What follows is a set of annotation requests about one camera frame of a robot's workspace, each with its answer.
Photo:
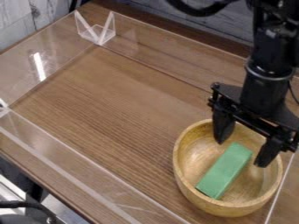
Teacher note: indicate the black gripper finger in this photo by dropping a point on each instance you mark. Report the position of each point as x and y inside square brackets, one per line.
[224, 124]
[269, 151]

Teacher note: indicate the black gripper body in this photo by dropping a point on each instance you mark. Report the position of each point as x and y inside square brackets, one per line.
[258, 104]

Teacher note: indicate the green rectangular block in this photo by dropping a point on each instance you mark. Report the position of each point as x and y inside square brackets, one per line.
[225, 170]

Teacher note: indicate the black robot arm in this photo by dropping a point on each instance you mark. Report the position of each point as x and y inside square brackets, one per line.
[276, 35]

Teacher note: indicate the brown wooden bowl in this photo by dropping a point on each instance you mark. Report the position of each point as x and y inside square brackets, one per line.
[197, 152]

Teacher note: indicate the clear acrylic corner bracket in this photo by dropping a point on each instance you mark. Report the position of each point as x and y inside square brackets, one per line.
[99, 34]

